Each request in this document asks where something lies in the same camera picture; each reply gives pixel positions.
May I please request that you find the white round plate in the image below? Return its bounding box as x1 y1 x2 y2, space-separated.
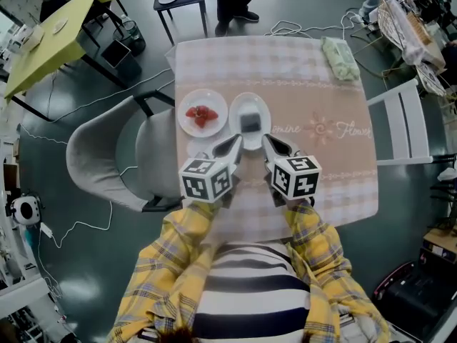
177 88 229 139

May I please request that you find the pink plaid tablecloth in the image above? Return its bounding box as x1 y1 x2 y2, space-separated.
164 35 379 243

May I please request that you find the person's striped shirt torso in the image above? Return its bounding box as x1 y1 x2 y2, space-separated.
191 240 311 339

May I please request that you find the beige tissue box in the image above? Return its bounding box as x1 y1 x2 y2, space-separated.
20 24 46 52

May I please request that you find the white oval plate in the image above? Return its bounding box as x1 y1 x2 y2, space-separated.
228 91 272 151

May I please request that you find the black square bin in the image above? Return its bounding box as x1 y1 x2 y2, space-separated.
101 39 143 81

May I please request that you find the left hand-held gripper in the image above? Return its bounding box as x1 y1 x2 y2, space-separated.
179 133 245 204

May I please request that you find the cardboard box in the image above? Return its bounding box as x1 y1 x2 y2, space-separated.
421 227 457 264

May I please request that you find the dark wire basket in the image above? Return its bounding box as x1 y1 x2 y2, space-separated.
113 14 147 57

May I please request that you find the green wet wipes pack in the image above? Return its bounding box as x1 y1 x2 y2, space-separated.
320 36 361 82

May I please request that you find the white cable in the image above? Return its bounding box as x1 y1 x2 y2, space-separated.
35 165 139 299
263 11 365 41

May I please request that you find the wicker rack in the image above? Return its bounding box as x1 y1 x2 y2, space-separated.
375 0 448 98

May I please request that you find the small white dish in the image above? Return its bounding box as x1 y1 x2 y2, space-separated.
51 16 69 36

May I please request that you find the black suitcase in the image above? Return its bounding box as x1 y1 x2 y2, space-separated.
371 260 457 341

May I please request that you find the white round device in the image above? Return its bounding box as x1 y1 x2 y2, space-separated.
9 194 41 226

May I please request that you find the small dark grey block item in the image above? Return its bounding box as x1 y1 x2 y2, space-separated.
239 111 262 133

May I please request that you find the person's right forearm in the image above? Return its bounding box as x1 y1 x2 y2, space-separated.
283 198 392 343

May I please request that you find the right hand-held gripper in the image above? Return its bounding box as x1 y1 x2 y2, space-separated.
261 133 323 207

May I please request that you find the grey upholstered chair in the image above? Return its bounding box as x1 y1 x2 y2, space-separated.
65 90 184 213

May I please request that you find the yellow-green table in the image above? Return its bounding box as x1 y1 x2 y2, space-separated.
3 0 121 122

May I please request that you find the white wooden chair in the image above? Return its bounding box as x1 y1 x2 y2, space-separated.
366 78 434 166

